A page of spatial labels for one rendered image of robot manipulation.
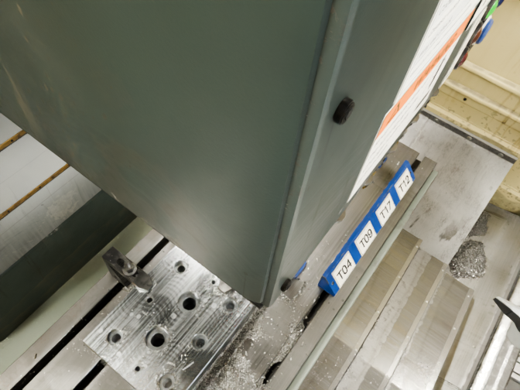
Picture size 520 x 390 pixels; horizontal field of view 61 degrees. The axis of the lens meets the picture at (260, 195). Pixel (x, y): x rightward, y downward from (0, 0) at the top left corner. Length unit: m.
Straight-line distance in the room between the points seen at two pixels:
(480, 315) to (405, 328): 0.29
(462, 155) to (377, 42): 1.44
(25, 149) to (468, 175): 1.28
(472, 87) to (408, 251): 0.53
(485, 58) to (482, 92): 0.11
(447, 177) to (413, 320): 0.50
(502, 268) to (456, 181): 0.31
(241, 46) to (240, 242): 0.14
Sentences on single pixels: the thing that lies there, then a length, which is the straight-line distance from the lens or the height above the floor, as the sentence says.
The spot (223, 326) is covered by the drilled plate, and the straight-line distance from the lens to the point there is 0.98.
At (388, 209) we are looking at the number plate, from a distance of 1.25.
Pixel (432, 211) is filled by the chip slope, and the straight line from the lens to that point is 1.55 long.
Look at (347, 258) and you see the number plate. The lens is 1.13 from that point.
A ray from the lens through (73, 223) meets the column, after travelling 1.32.
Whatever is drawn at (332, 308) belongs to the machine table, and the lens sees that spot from 1.12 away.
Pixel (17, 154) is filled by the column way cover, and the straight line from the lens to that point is 1.02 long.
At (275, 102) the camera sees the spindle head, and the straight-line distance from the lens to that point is 0.17.
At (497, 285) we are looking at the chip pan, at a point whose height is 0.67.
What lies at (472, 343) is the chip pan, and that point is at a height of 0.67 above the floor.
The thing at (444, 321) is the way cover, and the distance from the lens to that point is 1.42.
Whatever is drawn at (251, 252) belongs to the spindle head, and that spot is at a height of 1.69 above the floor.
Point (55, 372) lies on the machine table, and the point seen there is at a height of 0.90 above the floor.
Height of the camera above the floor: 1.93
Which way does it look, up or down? 57 degrees down
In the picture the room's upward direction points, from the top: 8 degrees clockwise
